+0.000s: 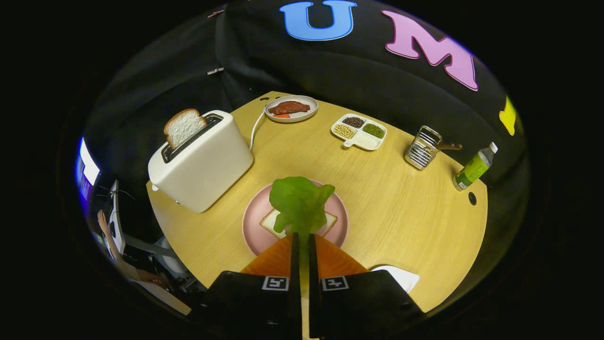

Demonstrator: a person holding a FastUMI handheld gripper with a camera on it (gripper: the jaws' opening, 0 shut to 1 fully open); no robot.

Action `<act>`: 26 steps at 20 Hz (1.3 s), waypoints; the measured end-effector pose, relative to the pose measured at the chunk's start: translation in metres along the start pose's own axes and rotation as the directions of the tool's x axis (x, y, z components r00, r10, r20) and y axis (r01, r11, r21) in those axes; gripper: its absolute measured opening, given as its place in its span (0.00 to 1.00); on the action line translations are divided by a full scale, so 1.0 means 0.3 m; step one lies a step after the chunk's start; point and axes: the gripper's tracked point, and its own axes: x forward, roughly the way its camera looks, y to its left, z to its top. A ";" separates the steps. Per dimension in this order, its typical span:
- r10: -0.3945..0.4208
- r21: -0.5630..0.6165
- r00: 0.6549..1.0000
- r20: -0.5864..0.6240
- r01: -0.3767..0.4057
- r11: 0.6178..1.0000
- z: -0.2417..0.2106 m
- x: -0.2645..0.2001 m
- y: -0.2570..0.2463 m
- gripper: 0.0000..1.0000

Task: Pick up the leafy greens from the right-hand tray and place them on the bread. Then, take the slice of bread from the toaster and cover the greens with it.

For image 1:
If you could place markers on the white bread slice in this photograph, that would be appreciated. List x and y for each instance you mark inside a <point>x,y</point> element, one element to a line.
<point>271,222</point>

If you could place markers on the green label plastic bottle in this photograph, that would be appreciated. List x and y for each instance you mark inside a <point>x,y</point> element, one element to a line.
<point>472,170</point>

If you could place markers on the white divided bean tray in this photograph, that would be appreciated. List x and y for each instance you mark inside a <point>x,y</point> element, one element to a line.
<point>365,140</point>

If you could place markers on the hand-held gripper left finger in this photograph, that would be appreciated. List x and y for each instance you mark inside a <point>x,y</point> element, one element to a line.
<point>295,283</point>

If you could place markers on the orange carrot slice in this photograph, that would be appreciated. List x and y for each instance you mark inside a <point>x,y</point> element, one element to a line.
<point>281,115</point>

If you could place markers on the computer monitor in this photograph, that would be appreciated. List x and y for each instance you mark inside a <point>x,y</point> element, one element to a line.
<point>88,165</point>

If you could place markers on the green lettuce leaf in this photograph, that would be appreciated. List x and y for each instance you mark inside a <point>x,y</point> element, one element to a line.
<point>299,203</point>

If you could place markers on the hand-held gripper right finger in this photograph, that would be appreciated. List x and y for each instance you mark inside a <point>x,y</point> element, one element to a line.
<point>314,283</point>

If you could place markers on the white toaster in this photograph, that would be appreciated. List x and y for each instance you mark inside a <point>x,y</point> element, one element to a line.
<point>203,170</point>

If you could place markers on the toasted bread slice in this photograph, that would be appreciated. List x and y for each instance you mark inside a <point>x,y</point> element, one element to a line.
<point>181,126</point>

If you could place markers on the white square plate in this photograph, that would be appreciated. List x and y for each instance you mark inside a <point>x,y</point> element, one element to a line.
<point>401,278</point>

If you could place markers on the grey round plate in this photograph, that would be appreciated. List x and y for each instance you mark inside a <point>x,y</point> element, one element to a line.
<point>302,117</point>

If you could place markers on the black backdrop cloth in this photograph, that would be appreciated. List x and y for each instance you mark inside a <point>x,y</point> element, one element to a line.
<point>377,80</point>

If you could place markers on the pink round plate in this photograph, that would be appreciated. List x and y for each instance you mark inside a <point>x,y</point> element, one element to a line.
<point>255,226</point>

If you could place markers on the brown meat piece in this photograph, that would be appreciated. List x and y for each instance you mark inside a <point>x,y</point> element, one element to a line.
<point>288,107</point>

